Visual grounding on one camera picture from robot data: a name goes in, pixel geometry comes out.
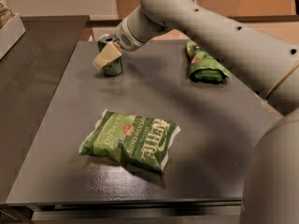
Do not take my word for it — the green Kettle chips bag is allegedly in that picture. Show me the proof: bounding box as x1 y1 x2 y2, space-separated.
78 110 180 174

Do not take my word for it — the green soda can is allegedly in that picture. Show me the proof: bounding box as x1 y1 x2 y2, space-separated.
97 34 122 77

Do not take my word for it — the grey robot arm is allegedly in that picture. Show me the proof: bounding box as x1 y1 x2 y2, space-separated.
94 0 299 224

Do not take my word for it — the green snack bag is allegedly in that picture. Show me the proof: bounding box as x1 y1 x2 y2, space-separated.
186 40 231 83

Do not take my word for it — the white box on counter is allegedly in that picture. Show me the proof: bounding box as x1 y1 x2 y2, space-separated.
0 14 26 60

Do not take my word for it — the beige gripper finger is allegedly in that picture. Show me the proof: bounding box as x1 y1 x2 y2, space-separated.
93 42 121 68

